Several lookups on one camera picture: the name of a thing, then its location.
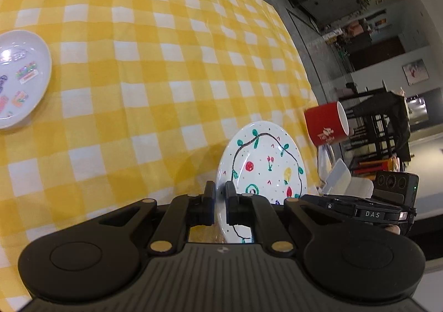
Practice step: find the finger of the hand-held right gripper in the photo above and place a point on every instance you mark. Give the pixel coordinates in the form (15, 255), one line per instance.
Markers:
(332, 202)

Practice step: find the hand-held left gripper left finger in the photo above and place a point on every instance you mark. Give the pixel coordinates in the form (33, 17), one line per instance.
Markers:
(209, 203)

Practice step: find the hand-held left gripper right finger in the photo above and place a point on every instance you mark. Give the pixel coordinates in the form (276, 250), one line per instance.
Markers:
(228, 206)

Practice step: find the white floral painted plate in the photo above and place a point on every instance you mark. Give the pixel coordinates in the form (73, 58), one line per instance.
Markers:
(270, 146)

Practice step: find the person's right hand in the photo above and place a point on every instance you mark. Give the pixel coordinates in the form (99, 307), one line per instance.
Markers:
(392, 229)

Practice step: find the orange stool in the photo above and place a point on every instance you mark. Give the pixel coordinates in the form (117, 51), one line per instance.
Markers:
(373, 168)

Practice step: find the black table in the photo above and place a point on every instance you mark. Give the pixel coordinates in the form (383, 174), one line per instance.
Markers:
(373, 125)

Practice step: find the dark jacket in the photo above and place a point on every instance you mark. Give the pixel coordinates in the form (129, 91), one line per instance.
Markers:
(398, 114)

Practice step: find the red paper cup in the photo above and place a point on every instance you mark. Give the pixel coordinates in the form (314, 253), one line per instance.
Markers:
(322, 121)

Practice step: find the yellow checkered tablecloth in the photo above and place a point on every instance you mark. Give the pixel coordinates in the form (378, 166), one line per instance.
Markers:
(138, 56)

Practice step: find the grey cabinet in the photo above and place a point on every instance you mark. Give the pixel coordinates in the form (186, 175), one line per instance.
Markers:
(332, 0)

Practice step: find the white plate with stickers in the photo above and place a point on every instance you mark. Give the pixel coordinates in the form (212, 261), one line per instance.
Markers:
(34, 42)

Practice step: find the framed wall picture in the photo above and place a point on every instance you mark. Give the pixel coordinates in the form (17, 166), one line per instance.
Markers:
(414, 71)

